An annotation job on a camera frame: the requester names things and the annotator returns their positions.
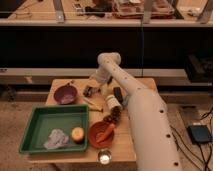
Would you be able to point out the green plastic tray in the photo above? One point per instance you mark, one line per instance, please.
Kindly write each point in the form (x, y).
(43, 120)

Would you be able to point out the small black block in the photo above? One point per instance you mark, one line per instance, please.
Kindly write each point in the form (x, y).
(118, 94)

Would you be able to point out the orange carrot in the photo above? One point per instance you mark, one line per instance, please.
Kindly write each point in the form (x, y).
(107, 132)

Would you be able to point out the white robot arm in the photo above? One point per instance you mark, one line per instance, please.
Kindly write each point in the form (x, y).
(153, 141)

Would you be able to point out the yellow wooden stick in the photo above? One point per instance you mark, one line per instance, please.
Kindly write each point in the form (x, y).
(93, 104)

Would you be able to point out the orange bowl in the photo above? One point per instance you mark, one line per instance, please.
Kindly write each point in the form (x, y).
(95, 131)

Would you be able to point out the wooden table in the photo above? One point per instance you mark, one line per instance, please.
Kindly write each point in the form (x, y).
(122, 151)

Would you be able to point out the dark grape bunch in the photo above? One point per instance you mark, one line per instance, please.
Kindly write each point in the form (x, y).
(114, 116)

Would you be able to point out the black foot pedal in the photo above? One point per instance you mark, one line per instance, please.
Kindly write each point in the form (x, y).
(199, 134)

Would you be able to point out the white cylindrical bottle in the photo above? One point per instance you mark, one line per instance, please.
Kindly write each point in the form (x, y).
(112, 102)

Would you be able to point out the crumpled grey cloth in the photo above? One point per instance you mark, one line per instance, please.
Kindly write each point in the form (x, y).
(56, 139)

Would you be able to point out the black handled brush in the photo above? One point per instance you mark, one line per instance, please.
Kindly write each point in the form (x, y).
(90, 90)

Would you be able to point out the purple bowl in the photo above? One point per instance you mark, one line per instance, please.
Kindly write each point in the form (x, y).
(65, 94)

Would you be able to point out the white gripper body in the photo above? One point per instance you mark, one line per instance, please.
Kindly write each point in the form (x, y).
(101, 76)

